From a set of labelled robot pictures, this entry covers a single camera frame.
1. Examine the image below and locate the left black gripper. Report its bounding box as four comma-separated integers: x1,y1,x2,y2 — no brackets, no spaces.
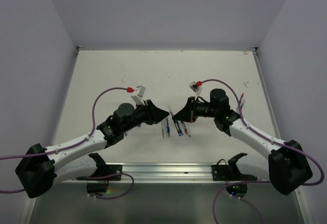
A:
122,98,169,132

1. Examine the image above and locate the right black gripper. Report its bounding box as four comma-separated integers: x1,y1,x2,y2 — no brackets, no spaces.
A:
173,95,219,122

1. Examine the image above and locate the grey pen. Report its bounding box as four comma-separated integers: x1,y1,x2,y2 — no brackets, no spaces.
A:
160,120,166,138

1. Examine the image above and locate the red pen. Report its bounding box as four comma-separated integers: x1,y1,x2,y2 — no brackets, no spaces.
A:
183,122,191,137

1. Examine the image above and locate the green pen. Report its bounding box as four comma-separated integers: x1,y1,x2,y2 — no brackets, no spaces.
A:
238,99,246,112

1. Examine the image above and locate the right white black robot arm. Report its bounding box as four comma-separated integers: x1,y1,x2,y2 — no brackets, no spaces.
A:
173,89,313,195

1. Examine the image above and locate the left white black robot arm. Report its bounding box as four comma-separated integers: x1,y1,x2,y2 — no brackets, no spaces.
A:
15,100,169,198

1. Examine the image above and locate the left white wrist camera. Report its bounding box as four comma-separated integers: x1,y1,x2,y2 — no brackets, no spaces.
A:
130,86,146,105

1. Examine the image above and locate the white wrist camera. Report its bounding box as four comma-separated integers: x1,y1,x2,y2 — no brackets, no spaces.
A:
130,86,146,105
189,81,202,98

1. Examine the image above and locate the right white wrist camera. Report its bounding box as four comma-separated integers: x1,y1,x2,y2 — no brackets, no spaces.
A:
189,81,202,98

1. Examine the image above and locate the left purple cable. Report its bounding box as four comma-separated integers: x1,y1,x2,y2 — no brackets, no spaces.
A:
0,87,135,200

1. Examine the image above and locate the purple cable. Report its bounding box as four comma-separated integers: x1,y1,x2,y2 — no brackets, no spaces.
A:
212,79,325,224
0,87,135,200

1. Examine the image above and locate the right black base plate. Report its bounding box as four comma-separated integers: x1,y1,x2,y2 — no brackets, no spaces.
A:
211,153,258,181

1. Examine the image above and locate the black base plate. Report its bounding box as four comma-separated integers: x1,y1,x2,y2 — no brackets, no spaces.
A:
77,153,123,181
211,153,258,181

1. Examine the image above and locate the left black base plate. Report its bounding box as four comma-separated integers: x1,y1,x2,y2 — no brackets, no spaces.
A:
77,153,123,181

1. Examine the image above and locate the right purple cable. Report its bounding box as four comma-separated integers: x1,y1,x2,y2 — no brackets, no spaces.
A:
212,79,325,224

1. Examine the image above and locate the aluminium mounting rail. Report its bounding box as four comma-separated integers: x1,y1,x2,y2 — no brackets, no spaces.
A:
54,158,269,184

